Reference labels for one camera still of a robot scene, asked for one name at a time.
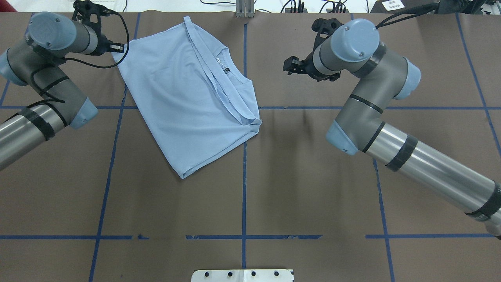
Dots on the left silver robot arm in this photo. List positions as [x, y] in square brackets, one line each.
[36, 62]

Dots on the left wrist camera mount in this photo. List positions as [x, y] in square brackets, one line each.
[89, 14]

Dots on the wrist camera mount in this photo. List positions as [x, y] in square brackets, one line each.
[324, 29]
[89, 14]

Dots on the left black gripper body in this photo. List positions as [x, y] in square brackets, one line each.
[102, 42]

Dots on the black box with label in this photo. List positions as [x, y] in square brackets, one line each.
[396, 6]

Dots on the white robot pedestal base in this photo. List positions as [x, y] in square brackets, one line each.
[244, 275]

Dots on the light blue t-shirt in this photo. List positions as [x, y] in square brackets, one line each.
[195, 110]

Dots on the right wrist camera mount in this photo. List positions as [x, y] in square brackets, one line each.
[324, 29]

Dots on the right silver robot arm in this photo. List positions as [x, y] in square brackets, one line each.
[385, 76]

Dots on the aluminium frame post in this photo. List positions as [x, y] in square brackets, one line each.
[245, 8]

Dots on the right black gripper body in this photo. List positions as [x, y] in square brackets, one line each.
[309, 67]

